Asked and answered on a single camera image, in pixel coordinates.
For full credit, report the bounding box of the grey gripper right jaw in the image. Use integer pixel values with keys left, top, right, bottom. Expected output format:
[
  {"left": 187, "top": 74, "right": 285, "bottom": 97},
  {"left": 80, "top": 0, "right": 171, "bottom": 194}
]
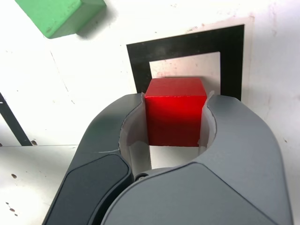
[{"left": 100, "top": 90, "right": 295, "bottom": 225}]

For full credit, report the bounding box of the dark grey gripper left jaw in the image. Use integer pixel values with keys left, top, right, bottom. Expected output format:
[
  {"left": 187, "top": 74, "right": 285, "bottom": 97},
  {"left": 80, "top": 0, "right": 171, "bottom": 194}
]
[{"left": 43, "top": 92, "right": 156, "bottom": 225}]

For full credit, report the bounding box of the red cube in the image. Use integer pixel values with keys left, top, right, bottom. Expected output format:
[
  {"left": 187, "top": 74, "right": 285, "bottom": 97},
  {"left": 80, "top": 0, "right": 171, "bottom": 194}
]
[{"left": 144, "top": 77, "right": 208, "bottom": 148}]

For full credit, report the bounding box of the green cube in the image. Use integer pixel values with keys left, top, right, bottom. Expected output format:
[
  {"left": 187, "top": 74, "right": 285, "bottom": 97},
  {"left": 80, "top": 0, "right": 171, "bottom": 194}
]
[{"left": 14, "top": 0, "right": 107, "bottom": 39}]

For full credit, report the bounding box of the black tape square outline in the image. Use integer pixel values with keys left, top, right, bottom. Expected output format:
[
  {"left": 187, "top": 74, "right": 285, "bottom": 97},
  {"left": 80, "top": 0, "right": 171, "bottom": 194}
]
[{"left": 126, "top": 24, "right": 245, "bottom": 103}]

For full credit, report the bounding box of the black tape strip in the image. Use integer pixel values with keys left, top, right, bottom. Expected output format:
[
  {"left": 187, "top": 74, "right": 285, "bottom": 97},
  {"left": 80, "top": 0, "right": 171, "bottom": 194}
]
[{"left": 0, "top": 92, "right": 33, "bottom": 147}]

